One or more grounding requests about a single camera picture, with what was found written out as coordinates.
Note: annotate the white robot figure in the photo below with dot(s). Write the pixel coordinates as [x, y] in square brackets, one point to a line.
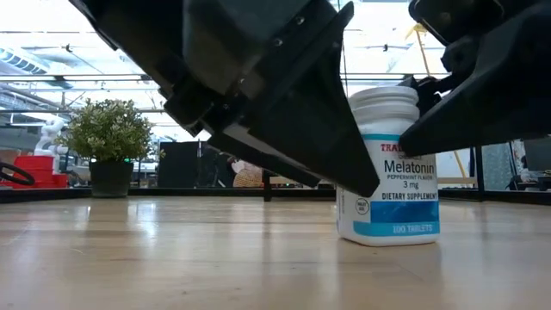
[49, 138]

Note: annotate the white Melatonin supplement bottle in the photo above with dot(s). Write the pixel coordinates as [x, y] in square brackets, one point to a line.
[404, 211]

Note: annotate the black plant pot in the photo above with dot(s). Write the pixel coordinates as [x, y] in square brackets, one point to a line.
[111, 178]

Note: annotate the green bushy plant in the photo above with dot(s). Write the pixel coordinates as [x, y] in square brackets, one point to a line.
[107, 129]

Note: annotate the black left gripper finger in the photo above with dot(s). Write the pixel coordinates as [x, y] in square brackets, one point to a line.
[267, 159]
[318, 129]

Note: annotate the white patterned bag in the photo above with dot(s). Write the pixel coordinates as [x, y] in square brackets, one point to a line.
[247, 174]

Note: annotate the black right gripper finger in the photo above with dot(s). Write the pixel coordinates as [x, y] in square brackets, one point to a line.
[508, 94]
[435, 92]

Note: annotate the long ceiling light strip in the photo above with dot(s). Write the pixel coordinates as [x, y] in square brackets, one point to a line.
[107, 77]

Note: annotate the red storage bins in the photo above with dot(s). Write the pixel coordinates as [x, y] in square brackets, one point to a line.
[39, 163]

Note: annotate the black partition panel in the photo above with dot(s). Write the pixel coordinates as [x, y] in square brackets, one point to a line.
[181, 163]

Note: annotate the ceiling air duct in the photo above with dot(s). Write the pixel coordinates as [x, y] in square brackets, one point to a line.
[21, 60]

